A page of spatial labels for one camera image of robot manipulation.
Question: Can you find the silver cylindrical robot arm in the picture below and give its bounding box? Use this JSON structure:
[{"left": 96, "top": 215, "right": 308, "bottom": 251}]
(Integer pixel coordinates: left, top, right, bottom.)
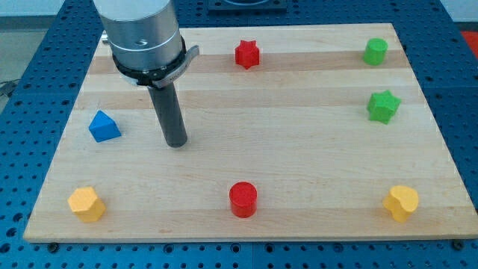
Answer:
[{"left": 94, "top": 0, "right": 182, "bottom": 71}]

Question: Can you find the wooden board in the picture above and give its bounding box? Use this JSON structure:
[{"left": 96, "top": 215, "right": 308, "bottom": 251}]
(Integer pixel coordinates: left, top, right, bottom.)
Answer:
[{"left": 24, "top": 23, "right": 477, "bottom": 243}]

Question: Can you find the red cylinder block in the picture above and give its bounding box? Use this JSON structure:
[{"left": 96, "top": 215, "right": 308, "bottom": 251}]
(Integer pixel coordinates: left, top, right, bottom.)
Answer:
[{"left": 229, "top": 182, "right": 258, "bottom": 218}]

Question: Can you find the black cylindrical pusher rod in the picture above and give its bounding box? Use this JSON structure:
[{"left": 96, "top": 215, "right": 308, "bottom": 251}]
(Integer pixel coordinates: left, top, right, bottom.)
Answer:
[{"left": 148, "top": 84, "right": 187, "bottom": 148}]

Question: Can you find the red star block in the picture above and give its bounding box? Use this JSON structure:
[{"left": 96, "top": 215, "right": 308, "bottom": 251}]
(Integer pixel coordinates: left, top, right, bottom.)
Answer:
[{"left": 235, "top": 40, "right": 260, "bottom": 69}]

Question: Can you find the blue triangle block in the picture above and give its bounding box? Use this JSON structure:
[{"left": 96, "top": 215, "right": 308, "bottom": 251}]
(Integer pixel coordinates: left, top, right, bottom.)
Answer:
[{"left": 88, "top": 111, "right": 122, "bottom": 143}]

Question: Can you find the green star block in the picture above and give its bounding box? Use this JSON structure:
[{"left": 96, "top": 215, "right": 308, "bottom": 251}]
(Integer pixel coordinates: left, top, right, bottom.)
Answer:
[{"left": 367, "top": 90, "right": 402, "bottom": 125}]

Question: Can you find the green cylinder block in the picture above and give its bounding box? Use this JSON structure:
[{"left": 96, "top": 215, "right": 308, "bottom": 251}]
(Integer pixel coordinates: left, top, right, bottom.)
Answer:
[{"left": 363, "top": 37, "right": 388, "bottom": 66}]

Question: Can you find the yellow hexagon block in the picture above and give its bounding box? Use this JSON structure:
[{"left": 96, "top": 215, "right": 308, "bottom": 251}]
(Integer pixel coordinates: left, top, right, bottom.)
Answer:
[{"left": 67, "top": 186, "right": 106, "bottom": 223}]

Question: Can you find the yellow heart block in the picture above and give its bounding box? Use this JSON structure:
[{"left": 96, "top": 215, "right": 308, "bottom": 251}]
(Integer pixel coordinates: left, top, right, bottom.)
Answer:
[{"left": 382, "top": 185, "right": 420, "bottom": 223}]

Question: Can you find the black and silver clamp ring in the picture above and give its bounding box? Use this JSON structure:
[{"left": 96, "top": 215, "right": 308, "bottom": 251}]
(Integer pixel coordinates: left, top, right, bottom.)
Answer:
[{"left": 101, "top": 31, "right": 200, "bottom": 90}]

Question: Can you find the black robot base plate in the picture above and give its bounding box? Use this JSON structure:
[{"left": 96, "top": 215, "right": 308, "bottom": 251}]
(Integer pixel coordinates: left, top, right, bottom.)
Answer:
[{"left": 206, "top": 0, "right": 288, "bottom": 12}]

